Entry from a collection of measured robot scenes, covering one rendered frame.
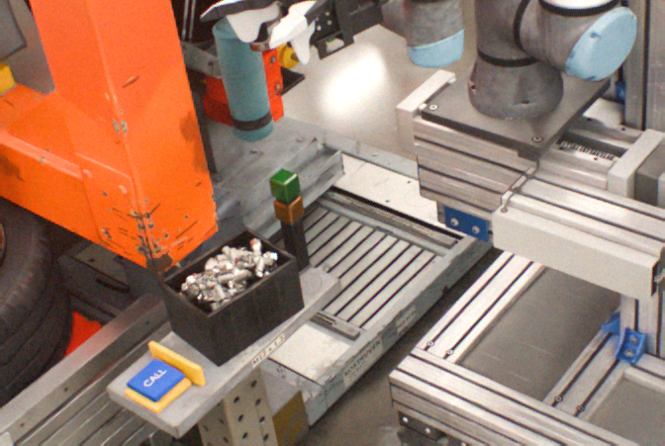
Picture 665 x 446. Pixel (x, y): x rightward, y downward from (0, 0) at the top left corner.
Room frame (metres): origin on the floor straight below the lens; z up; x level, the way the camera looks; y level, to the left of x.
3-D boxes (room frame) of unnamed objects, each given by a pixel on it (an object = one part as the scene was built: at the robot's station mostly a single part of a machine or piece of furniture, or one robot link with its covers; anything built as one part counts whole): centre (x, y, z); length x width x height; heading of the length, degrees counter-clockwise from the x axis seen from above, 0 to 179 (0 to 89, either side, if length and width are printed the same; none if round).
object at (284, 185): (1.77, 0.08, 0.64); 0.04 x 0.04 x 0.04; 46
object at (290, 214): (1.77, 0.08, 0.59); 0.04 x 0.04 x 0.04; 46
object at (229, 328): (1.65, 0.20, 0.51); 0.20 x 0.14 x 0.13; 127
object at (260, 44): (2.08, 0.09, 0.83); 0.04 x 0.04 x 0.16
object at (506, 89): (1.68, -0.32, 0.87); 0.15 x 0.15 x 0.10
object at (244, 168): (2.48, 0.26, 0.32); 0.40 x 0.30 x 0.28; 136
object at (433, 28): (1.44, -0.16, 1.11); 0.11 x 0.08 x 0.11; 33
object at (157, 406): (1.50, 0.34, 0.46); 0.08 x 0.08 x 0.01; 46
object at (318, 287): (1.63, 0.22, 0.44); 0.43 x 0.17 x 0.03; 136
